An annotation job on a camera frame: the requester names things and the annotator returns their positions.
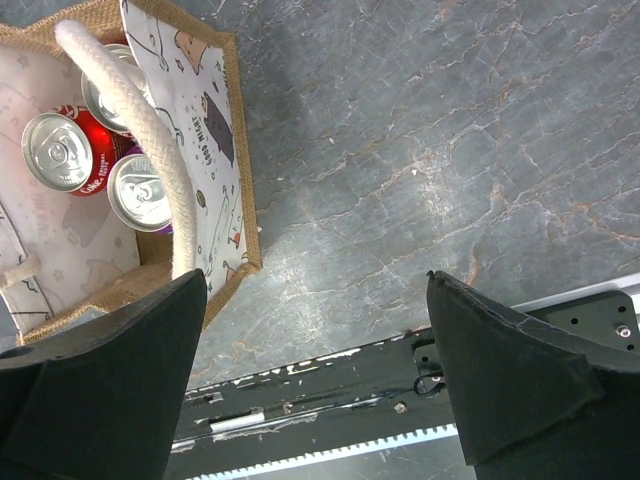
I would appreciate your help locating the red cola can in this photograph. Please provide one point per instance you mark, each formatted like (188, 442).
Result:
(99, 105)
(68, 150)

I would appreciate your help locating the purple soda can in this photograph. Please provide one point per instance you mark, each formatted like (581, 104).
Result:
(136, 194)

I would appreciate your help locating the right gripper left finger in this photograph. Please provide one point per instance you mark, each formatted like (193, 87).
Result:
(102, 400)

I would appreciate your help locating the aluminium frame rail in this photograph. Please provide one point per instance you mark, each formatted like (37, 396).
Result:
(628, 284)

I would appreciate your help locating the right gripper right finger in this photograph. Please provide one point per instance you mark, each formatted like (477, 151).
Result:
(532, 400)

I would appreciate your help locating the brown canvas tote bag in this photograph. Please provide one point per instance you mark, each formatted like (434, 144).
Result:
(65, 257)

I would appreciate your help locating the light blue cable duct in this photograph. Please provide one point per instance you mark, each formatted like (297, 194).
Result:
(387, 443)

